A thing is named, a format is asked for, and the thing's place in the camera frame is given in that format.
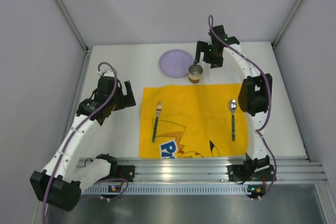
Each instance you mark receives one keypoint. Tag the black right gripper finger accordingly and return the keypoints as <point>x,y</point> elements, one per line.
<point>202,47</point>
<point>216,63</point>

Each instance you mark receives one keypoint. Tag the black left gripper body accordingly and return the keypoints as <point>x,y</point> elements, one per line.
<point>125,100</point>

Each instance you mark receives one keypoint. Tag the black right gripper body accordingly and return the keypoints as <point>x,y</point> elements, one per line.
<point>208,54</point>

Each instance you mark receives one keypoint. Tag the metal cup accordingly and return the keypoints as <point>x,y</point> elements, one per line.
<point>195,73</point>

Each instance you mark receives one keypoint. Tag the fork with teal handle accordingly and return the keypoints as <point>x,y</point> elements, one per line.
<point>158,112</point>

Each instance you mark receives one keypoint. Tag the purple plastic plate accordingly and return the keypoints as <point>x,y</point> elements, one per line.
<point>175,63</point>

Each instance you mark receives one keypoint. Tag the spoon with teal handle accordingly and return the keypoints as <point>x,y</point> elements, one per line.
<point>232,108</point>

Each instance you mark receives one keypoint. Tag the yellow Pikachu cloth placemat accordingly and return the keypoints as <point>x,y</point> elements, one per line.
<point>195,122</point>

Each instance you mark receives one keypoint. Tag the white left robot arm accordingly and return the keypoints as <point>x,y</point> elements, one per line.
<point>59,184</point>

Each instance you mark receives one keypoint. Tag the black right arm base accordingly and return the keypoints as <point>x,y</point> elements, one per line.
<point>240,174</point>

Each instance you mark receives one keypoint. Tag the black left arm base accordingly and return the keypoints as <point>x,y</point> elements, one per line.
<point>126,172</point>

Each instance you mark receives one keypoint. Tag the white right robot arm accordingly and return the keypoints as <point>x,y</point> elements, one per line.
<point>254,97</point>

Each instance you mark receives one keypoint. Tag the perforated cable duct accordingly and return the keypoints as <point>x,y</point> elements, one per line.
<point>174,189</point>

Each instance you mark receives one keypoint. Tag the aluminium mounting rail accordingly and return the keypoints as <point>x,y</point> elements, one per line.
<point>216,170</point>

